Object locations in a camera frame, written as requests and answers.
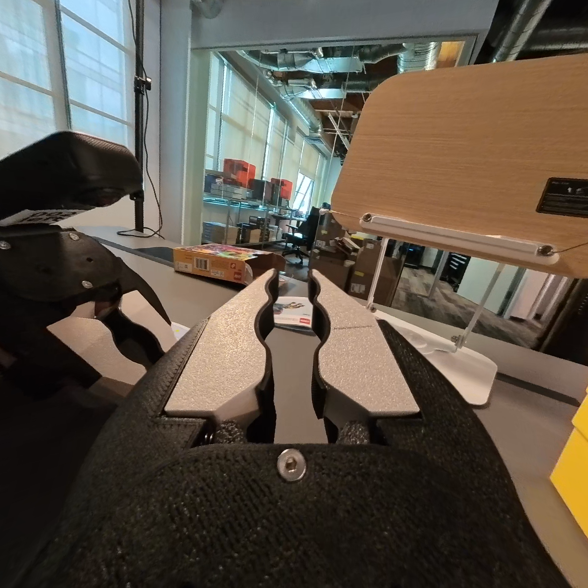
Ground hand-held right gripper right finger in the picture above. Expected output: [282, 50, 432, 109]
[308, 269, 421, 443]

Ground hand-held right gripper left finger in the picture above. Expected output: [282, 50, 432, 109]
[163, 269, 280, 443]

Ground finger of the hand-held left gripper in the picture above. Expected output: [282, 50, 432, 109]
[115, 257, 174, 326]
[46, 303, 166, 383]

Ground yellow plastic bin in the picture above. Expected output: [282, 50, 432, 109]
[550, 386, 588, 506]

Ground yellow cardboard toy box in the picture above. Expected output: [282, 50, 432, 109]
[173, 244, 275, 282]

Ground colourful printed leaflet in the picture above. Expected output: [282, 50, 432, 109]
[273, 296, 315, 328]

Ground pile of cardboard boxes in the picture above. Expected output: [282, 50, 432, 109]
[317, 225, 405, 306]

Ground black light stand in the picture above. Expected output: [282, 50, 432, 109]
[117, 0, 164, 237]

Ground metal shelf with orange boxes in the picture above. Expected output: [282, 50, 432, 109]
[202, 158, 304, 244]

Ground black office chair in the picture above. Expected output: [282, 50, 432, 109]
[281, 207, 322, 265]

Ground large paned window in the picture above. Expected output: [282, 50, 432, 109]
[0, 0, 134, 152]

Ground wooden book stand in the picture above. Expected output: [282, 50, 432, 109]
[319, 59, 588, 409]

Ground silver ventilation ducts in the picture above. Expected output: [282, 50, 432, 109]
[239, 41, 465, 134]

